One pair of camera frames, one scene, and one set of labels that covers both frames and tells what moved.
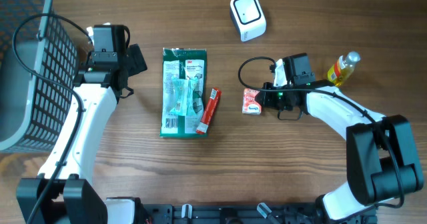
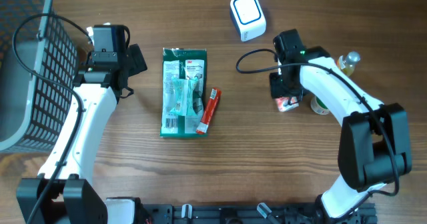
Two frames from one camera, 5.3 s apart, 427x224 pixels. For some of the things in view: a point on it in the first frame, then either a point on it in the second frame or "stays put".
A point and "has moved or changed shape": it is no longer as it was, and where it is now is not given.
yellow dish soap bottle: [343, 68] stays put
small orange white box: [251, 103] has moved or changed shape
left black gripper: [135, 59] stays put
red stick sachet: [203, 125] stays put
